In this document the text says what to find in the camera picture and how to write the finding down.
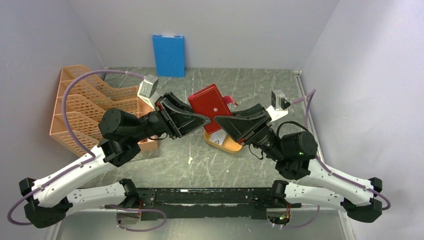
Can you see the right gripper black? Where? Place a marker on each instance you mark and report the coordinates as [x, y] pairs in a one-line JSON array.
[[243, 122]]

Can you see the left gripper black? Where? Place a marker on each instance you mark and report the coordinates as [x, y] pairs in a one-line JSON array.
[[182, 121]]

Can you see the yellow oval tray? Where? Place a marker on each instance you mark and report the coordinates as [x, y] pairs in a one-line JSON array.
[[229, 145]]

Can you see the red leather card holder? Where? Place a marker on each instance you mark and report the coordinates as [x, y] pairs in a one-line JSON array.
[[209, 102]]

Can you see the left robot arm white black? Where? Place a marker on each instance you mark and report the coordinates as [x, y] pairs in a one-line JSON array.
[[50, 199]]

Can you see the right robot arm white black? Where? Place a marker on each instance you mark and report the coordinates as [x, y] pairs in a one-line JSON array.
[[305, 179]]

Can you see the silver VIP credit card stack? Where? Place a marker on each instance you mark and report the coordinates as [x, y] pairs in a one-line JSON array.
[[218, 137]]

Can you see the orange mesh file organizer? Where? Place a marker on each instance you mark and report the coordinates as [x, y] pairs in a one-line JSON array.
[[86, 103]]

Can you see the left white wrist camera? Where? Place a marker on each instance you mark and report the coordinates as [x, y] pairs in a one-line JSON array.
[[147, 90]]

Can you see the blue folder against wall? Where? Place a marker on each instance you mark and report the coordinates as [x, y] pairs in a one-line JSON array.
[[169, 55]]

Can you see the aluminium frame rail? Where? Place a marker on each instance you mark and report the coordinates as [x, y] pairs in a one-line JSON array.
[[306, 104]]

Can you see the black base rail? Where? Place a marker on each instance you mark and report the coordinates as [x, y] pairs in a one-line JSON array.
[[196, 203]]

